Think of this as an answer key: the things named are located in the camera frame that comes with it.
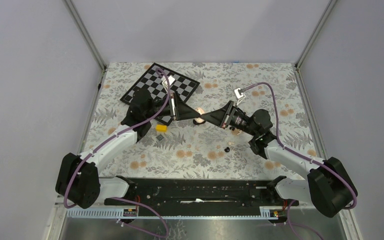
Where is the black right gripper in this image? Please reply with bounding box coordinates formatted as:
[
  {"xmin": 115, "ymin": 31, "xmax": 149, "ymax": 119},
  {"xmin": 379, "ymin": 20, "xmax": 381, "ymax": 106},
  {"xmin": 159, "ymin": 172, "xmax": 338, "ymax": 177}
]
[{"xmin": 200, "ymin": 101, "xmax": 258, "ymax": 138}]

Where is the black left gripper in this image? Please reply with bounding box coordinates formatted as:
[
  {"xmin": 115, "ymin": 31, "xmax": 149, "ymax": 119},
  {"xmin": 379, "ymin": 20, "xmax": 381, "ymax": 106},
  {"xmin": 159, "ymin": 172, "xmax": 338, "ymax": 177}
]
[{"xmin": 144, "ymin": 91, "xmax": 201, "ymax": 122}]

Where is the beige earbud charging case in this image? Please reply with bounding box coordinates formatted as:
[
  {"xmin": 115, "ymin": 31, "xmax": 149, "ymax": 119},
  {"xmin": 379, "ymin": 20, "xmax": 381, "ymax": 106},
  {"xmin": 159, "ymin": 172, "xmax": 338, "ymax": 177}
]
[{"xmin": 192, "ymin": 106, "xmax": 207, "ymax": 126}]

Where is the beige stem earbud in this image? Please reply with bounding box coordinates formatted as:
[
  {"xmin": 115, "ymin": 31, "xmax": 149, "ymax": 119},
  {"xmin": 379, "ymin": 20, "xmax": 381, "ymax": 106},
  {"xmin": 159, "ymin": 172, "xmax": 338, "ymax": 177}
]
[{"xmin": 231, "ymin": 128, "xmax": 243, "ymax": 136}]

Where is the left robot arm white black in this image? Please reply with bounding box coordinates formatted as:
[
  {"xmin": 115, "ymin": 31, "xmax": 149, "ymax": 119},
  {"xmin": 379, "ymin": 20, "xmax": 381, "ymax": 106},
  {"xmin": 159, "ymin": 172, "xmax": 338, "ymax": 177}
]
[{"xmin": 55, "ymin": 89, "xmax": 201, "ymax": 209}]

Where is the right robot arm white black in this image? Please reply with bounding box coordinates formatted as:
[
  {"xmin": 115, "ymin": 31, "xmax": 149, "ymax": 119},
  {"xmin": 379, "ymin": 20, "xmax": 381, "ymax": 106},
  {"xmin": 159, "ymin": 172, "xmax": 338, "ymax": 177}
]
[{"xmin": 201, "ymin": 101, "xmax": 358, "ymax": 218}]

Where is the black white checkerboard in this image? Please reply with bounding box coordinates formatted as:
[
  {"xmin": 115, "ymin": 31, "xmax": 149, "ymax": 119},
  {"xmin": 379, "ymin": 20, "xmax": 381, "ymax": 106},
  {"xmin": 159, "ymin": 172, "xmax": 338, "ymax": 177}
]
[{"xmin": 120, "ymin": 63, "xmax": 200, "ymax": 127}]

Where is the yellow block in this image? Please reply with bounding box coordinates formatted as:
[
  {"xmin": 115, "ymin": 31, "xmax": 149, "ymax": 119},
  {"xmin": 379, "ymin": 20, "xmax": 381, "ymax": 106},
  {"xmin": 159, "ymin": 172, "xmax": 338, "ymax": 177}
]
[{"xmin": 155, "ymin": 124, "xmax": 168, "ymax": 133}]

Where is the floral patterned table mat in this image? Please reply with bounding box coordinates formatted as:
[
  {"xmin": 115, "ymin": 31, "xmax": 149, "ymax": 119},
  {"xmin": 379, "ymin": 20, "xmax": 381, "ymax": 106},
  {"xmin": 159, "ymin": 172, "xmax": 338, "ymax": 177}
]
[{"xmin": 82, "ymin": 62, "xmax": 319, "ymax": 180}]

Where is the small grey square tile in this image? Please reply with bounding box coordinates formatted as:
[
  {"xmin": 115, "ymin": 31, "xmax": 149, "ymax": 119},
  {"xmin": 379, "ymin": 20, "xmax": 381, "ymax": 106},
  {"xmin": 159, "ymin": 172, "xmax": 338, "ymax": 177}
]
[{"xmin": 156, "ymin": 134, "xmax": 165, "ymax": 142}]

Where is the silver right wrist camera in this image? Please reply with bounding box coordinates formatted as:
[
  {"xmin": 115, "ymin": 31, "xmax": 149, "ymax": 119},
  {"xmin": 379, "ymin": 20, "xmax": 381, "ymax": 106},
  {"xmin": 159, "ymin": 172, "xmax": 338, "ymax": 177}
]
[{"xmin": 233, "ymin": 87, "xmax": 246, "ymax": 101}]

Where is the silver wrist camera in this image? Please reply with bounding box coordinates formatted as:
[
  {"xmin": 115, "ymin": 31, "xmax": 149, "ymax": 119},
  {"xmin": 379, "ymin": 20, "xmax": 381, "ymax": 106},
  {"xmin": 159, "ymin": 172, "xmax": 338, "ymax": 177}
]
[
  {"xmin": 233, "ymin": 87, "xmax": 246, "ymax": 101},
  {"xmin": 161, "ymin": 75, "xmax": 176, "ymax": 88}
]

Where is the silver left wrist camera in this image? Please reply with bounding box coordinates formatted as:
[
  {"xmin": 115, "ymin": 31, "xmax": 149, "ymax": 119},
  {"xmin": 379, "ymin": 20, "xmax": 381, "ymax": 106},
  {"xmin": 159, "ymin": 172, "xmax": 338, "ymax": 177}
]
[{"xmin": 161, "ymin": 75, "xmax": 176, "ymax": 88}]

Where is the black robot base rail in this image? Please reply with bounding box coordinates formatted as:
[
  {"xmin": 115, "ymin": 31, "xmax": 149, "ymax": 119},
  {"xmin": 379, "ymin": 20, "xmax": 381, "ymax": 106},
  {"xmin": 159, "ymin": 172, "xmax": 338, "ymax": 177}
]
[{"xmin": 124, "ymin": 177, "xmax": 291, "ymax": 214}]

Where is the white slotted cable duct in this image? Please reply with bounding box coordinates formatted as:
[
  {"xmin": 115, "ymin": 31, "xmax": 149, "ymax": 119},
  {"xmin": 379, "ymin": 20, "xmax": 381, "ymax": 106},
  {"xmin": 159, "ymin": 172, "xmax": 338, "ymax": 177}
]
[{"xmin": 66, "ymin": 207, "xmax": 279, "ymax": 220}]

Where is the left aluminium frame post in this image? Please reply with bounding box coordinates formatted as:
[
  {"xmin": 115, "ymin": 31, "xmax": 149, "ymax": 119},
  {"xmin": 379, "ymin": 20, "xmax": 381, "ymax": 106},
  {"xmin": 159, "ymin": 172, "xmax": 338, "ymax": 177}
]
[{"xmin": 62, "ymin": 0, "xmax": 108, "ymax": 71}]

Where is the aluminium frame post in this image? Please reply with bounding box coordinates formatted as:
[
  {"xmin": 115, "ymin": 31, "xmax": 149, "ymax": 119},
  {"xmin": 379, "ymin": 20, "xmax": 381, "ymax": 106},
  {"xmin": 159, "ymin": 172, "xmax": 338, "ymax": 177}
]
[
  {"xmin": 62, "ymin": 0, "xmax": 108, "ymax": 71},
  {"xmin": 295, "ymin": 0, "xmax": 339, "ymax": 69}
]

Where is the right aluminium frame post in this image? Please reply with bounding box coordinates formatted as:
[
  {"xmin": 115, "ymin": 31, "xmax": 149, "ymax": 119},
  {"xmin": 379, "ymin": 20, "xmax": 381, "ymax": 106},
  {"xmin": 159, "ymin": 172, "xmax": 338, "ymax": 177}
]
[{"xmin": 295, "ymin": 0, "xmax": 339, "ymax": 69}]

